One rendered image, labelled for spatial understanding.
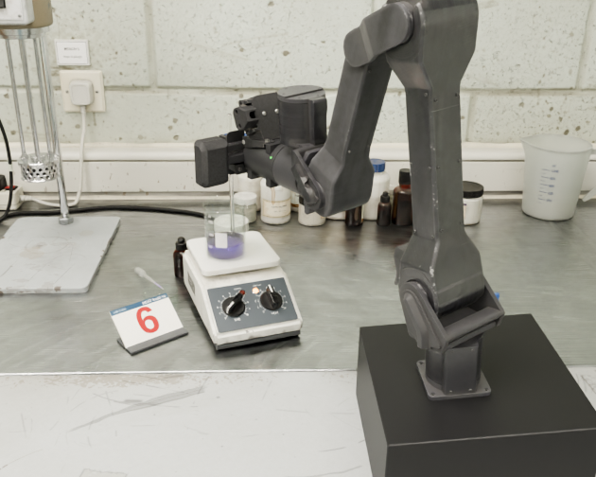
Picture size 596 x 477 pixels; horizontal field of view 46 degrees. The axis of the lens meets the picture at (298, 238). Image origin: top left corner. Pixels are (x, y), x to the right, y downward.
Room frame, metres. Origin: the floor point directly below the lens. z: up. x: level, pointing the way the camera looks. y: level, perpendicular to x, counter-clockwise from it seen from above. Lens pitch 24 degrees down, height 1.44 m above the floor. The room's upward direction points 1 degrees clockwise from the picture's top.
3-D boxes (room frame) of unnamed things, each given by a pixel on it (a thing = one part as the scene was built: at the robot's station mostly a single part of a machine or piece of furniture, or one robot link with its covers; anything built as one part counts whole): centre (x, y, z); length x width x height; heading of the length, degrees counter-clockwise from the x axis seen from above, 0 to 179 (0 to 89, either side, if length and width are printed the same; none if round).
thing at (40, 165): (1.14, 0.44, 1.17); 0.07 x 0.07 x 0.25
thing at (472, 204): (1.32, -0.33, 0.94); 0.07 x 0.07 x 0.07
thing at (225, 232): (0.96, 0.11, 1.03); 0.07 x 0.06 x 0.08; 36
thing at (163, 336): (0.87, 0.21, 0.92); 0.09 x 0.06 x 0.04; 129
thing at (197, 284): (0.95, 0.09, 0.94); 0.22 x 0.13 x 0.08; 21
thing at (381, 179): (1.34, -0.15, 0.96); 0.06 x 0.06 x 0.11
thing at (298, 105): (0.81, -0.02, 1.20); 0.11 x 0.08 x 0.12; 35
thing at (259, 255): (0.97, 0.10, 0.98); 0.12 x 0.12 x 0.01; 21
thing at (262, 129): (0.89, 0.05, 1.21); 0.07 x 0.06 x 0.07; 127
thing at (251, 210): (1.30, 0.11, 0.93); 0.05 x 0.05 x 0.05
